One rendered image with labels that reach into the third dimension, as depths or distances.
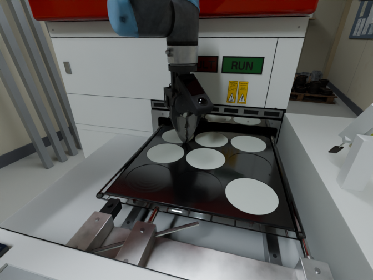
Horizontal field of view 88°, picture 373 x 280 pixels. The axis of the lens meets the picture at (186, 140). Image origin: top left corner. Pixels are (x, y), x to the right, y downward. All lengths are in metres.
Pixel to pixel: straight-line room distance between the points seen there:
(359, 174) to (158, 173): 0.36
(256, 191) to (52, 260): 0.34
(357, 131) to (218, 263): 0.28
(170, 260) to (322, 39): 7.86
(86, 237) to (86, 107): 0.62
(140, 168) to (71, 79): 0.53
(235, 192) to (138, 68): 0.51
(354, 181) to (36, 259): 0.43
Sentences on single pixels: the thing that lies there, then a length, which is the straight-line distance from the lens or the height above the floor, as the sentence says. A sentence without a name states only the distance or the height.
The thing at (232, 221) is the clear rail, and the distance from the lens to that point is 0.36.
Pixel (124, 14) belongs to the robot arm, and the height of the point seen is 1.21.
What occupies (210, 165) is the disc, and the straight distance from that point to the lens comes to 0.48.
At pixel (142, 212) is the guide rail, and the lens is 0.46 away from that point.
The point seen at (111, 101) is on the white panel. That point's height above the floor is 0.95.
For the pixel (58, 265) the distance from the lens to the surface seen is 0.28.
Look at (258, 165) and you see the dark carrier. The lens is 0.51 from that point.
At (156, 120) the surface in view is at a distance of 0.73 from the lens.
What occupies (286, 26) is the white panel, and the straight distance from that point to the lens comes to 0.64.
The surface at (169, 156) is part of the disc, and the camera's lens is 0.51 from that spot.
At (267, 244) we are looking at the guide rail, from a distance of 0.41.
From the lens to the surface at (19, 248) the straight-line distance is 0.32.
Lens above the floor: 1.17
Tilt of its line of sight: 28 degrees down
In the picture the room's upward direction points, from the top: straight up
